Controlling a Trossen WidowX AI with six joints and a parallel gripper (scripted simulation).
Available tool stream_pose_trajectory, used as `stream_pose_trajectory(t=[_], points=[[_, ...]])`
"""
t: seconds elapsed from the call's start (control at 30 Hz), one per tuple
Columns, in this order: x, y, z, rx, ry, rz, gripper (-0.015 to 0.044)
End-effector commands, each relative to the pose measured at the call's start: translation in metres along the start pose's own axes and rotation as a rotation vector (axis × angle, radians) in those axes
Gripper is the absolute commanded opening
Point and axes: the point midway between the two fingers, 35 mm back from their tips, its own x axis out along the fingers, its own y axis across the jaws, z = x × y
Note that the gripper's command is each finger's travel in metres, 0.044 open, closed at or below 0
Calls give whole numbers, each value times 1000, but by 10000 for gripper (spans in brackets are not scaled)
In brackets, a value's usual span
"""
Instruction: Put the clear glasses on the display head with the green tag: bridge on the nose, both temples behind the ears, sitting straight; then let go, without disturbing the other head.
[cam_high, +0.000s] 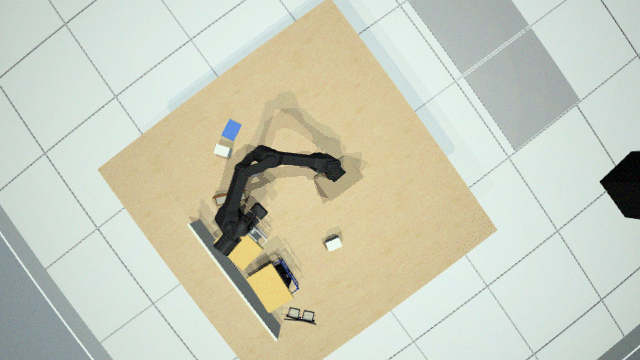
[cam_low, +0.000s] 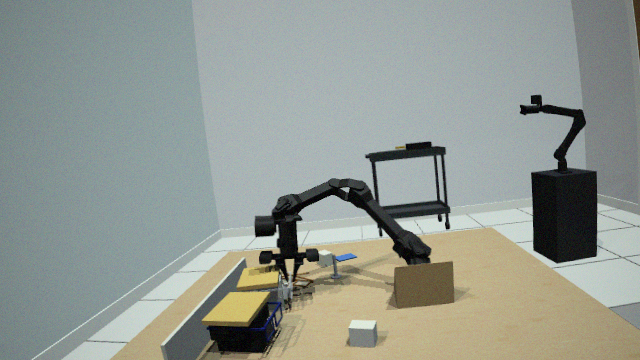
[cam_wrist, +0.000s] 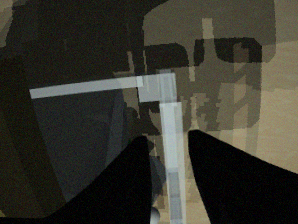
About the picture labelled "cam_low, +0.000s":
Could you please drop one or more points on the brown rectangular glasses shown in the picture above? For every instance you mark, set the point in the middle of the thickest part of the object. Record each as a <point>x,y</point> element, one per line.
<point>300,283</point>

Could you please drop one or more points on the blue flat square tile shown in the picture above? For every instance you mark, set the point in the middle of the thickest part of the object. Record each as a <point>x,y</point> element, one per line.
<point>345,257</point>

